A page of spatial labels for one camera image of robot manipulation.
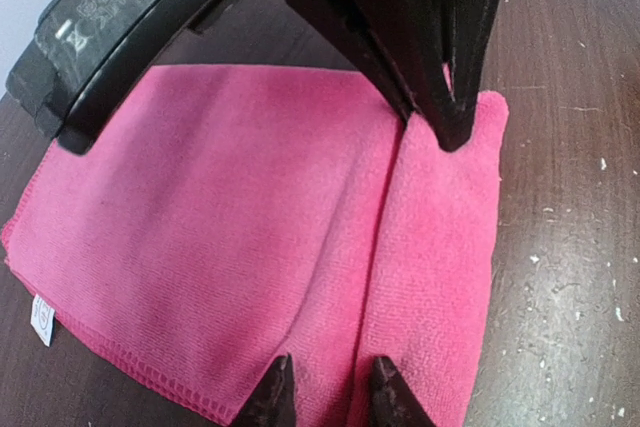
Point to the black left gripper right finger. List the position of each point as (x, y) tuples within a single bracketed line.
[(392, 403)]

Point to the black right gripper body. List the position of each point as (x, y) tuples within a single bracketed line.
[(85, 56)]

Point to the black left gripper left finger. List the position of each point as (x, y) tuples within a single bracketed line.
[(272, 403)]

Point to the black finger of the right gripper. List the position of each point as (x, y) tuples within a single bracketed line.
[(436, 50), (342, 24)]

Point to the pink towel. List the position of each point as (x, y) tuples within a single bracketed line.
[(230, 215)]

